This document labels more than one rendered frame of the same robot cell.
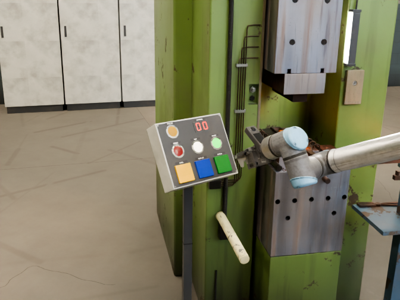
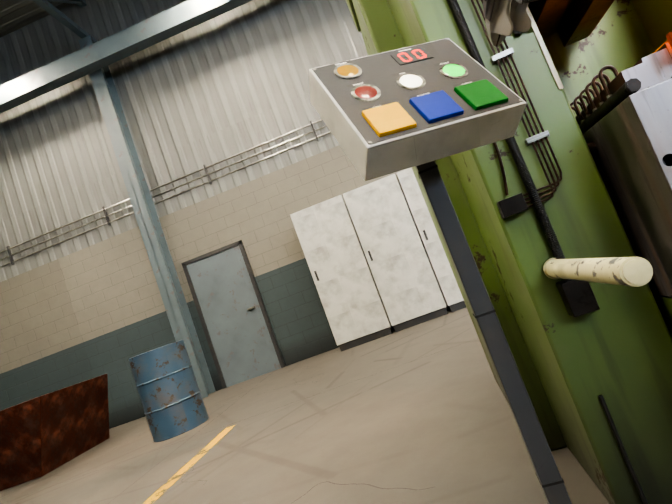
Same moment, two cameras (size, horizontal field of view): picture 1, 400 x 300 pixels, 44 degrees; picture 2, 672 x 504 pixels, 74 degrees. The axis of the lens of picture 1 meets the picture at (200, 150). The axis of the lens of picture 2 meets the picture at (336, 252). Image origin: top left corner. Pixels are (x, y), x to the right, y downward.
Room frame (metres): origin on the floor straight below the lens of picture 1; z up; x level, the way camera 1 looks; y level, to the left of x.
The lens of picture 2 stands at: (1.13, -0.07, 0.74)
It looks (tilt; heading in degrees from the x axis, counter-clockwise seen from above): 6 degrees up; 22
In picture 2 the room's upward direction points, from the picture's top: 20 degrees counter-clockwise
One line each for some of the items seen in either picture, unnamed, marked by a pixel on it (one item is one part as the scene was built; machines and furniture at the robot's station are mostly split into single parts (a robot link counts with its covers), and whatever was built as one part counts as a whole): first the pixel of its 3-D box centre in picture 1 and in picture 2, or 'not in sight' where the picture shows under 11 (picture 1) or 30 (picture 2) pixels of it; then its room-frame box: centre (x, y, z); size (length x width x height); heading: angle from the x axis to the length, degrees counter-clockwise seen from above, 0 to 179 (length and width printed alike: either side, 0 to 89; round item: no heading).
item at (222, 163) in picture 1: (222, 163); (480, 96); (2.04, -0.10, 1.01); 0.07 x 0.05 x 0.07; 127
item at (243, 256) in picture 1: (231, 236); (585, 269); (2.12, -0.16, 0.62); 0.44 x 0.05 x 0.05; 12
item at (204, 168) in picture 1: (203, 168); (435, 108); (1.98, -0.02, 1.01); 0.07 x 0.05 x 0.07; 127
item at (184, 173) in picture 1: (184, 173); (388, 120); (1.92, 0.06, 1.01); 0.07 x 0.05 x 0.07; 127
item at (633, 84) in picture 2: (265, 155); (597, 116); (2.39, -0.33, 0.93); 0.40 x 0.03 x 0.03; 12
